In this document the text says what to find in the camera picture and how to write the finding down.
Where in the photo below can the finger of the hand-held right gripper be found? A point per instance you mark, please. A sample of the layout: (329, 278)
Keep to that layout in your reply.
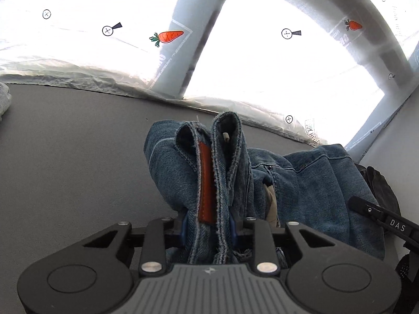
(363, 206)

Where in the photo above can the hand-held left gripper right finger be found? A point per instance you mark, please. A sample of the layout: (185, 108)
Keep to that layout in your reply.
(233, 229)

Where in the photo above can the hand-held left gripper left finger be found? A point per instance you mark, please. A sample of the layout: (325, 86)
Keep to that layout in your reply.
(184, 232)

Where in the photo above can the blue denim jeans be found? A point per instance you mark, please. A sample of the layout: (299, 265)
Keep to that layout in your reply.
(311, 186)

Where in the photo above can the dark cloth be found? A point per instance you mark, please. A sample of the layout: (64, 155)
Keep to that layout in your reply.
(383, 186)

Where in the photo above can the black mesh fabric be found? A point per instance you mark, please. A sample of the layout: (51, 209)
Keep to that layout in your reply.
(407, 268)

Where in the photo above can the light grey garment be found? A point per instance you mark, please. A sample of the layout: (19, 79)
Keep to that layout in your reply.
(4, 101)

